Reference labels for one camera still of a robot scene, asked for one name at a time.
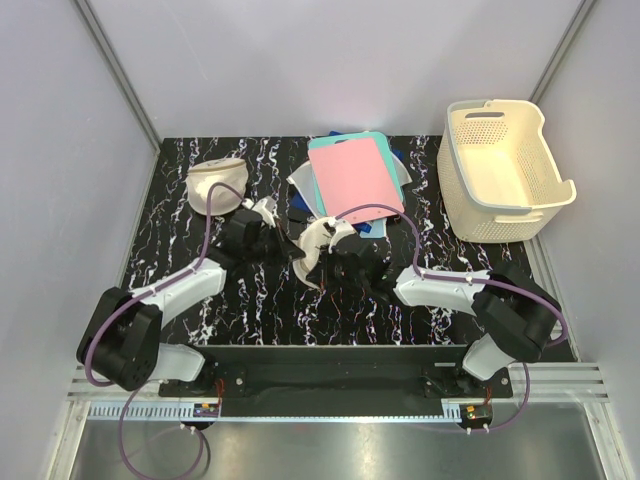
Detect teal plastic board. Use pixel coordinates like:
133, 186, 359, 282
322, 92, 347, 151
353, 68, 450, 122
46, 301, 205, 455
307, 129, 408, 213

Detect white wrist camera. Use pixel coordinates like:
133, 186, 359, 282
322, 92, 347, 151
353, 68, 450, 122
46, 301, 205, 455
251, 196, 278, 228
323, 217, 356, 253

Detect pink plastic board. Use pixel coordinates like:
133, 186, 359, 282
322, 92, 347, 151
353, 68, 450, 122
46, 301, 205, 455
306, 136, 405, 226

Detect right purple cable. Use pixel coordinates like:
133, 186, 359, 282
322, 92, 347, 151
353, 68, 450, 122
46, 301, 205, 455
335, 201, 569, 432

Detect light blue board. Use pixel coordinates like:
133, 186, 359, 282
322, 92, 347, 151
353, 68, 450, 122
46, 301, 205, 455
353, 218, 387, 239

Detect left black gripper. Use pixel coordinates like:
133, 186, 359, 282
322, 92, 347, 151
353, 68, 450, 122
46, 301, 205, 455
245, 220, 304, 268

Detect dark blue board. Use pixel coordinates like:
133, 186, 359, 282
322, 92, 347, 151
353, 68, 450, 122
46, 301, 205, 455
287, 131, 412, 239

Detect mesh laundry bag with glasses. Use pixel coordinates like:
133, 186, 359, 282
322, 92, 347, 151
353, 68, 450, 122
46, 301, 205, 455
292, 217, 336, 290

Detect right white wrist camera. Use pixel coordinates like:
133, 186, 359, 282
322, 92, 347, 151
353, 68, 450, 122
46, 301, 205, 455
323, 217, 356, 253

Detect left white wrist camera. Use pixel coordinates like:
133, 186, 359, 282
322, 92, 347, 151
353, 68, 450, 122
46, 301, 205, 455
251, 196, 278, 228

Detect left aluminium frame post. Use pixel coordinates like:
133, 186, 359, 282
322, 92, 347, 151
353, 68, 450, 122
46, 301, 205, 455
71, 0, 162, 152

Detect right aluminium frame post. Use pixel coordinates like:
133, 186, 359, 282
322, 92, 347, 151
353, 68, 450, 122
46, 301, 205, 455
529, 0, 599, 104

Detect cream plastic laundry basket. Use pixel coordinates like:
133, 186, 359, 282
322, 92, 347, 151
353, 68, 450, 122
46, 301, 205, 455
437, 99, 577, 243

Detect far mesh laundry bag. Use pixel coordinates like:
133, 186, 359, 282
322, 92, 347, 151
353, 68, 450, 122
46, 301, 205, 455
186, 157, 249, 216

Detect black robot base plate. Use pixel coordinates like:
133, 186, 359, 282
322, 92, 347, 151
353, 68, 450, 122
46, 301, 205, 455
159, 346, 513, 412

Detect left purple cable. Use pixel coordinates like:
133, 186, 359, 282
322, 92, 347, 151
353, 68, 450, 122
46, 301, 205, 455
84, 182, 257, 477

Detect purple cable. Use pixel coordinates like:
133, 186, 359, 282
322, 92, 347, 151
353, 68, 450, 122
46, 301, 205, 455
84, 182, 257, 477
335, 201, 569, 432

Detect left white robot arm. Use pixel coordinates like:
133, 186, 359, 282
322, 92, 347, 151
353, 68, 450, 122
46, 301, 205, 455
76, 210, 305, 396

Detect white slotted cable duct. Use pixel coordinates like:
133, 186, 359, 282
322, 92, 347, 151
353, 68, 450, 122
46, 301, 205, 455
88, 400, 461, 423

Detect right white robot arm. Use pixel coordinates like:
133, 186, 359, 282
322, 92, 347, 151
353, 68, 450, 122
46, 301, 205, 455
309, 235, 568, 397

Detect aluminium frame post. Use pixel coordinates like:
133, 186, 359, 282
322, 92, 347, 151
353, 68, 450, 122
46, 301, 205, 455
529, 0, 599, 104
71, 0, 162, 152

